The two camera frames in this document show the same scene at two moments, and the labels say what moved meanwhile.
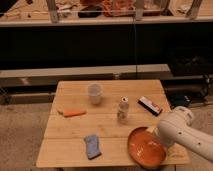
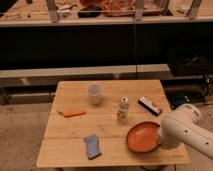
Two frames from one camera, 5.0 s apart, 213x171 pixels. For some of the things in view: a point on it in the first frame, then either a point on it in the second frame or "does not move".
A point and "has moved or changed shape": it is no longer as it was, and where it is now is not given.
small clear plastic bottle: [123, 110] does not move
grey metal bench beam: [45, 78] does not move
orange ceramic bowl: [145, 148] has moved or changed shape
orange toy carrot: [66, 112] does not move
